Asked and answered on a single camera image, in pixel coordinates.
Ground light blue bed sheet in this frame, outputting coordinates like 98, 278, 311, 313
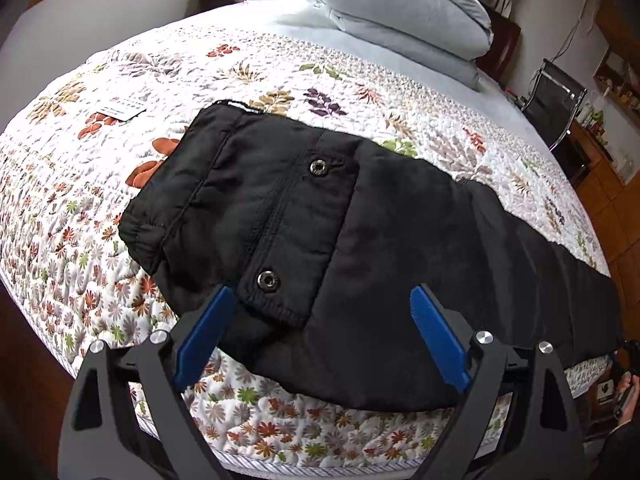
239, 0, 533, 128

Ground black metal frame chair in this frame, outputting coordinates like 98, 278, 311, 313
521, 57, 589, 152

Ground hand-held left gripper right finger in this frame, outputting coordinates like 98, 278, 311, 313
409, 283, 587, 480

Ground flat grey pillow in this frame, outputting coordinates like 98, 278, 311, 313
327, 7, 482, 92

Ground small white blue card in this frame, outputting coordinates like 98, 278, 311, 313
95, 99, 148, 121

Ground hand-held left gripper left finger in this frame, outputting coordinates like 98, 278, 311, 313
59, 285, 237, 480

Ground black pants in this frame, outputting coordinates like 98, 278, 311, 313
119, 99, 624, 411

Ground floral quilted bed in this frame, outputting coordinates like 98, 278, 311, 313
0, 22, 614, 467

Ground dark brown headboard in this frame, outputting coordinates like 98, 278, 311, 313
475, 7, 522, 82

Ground person's right hand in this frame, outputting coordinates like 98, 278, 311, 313
614, 376, 637, 419

